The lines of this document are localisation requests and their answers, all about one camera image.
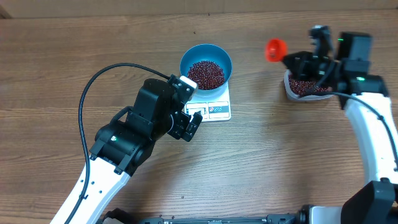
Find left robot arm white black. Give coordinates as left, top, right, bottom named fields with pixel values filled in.
left=52, top=76, right=202, bottom=223

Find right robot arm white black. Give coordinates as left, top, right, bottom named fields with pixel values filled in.
left=266, top=26, right=397, bottom=223

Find clear plastic container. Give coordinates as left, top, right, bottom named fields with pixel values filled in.
left=284, top=70, right=332, bottom=101

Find red beans in bowl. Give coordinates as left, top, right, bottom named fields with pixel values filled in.
left=187, top=60, right=226, bottom=90

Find white digital kitchen scale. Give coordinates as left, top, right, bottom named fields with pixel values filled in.
left=183, top=83, right=231, bottom=122

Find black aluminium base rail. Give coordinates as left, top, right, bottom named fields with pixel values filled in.
left=102, top=208, right=299, bottom=224

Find blue bowl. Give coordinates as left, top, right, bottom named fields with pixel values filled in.
left=180, top=44, right=233, bottom=95

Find orange measuring scoop blue handle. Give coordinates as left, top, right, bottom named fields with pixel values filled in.
left=264, top=39, right=288, bottom=62

